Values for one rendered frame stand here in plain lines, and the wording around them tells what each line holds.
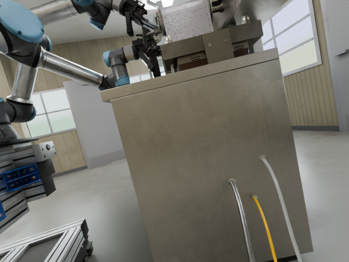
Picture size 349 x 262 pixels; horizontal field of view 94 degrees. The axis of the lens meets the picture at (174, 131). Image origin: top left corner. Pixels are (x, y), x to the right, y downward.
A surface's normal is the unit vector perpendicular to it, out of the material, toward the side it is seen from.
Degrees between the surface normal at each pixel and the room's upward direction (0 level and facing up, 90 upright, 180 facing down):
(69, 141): 90
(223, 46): 90
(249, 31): 90
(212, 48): 90
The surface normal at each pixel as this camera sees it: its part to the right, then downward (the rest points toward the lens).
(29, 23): 0.83, -0.21
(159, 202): -0.01, 0.09
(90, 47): 0.22, 0.04
